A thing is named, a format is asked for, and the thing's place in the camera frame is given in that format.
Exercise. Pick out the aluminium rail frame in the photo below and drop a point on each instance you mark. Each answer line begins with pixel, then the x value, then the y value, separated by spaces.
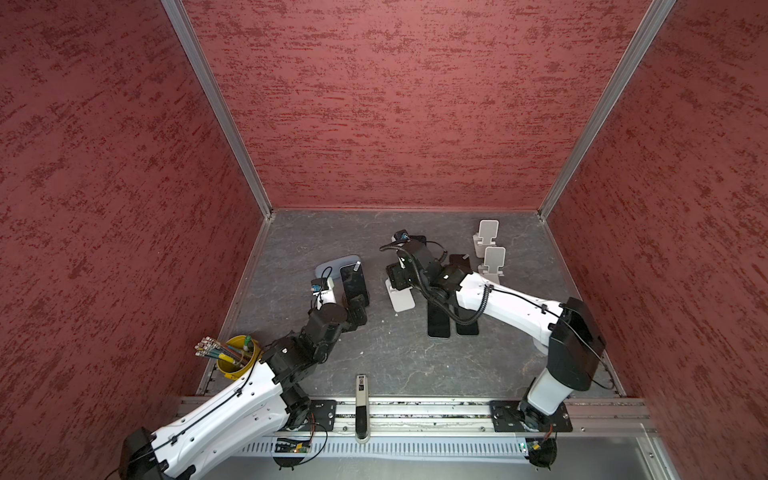
pixel 475 417

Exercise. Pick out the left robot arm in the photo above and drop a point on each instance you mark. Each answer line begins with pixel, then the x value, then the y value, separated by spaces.
pixel 264 400

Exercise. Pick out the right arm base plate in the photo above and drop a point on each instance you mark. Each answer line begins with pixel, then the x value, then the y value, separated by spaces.
pixel 514 416

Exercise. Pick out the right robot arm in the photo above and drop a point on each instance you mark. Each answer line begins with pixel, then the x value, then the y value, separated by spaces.
pixel 567 330

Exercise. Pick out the purple edged phone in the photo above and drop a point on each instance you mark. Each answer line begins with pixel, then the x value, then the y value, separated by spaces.
pixel 354 285

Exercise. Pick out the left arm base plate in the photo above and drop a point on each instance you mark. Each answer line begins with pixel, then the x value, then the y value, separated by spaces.
pixel 322 413

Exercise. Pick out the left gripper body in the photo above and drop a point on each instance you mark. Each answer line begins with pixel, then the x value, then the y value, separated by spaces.
pixel 351 323

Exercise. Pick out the yellow cup with pens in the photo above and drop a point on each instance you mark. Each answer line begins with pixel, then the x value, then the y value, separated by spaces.
pixel 233 357

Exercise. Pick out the white phone stand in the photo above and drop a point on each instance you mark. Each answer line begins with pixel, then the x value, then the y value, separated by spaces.
pixel 493 262
pixel 485 236
pixel 401 300

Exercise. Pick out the black phone with sticker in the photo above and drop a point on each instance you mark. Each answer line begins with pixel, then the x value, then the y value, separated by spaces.
pixel 462 261

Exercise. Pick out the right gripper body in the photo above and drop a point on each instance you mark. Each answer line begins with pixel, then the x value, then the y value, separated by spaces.
pixel 403 278

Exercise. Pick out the grey oval pad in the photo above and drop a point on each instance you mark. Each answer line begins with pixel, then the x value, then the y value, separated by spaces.
pixel 332 268

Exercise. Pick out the black phone stand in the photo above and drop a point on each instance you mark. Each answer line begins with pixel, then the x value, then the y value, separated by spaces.
pixel 438 322

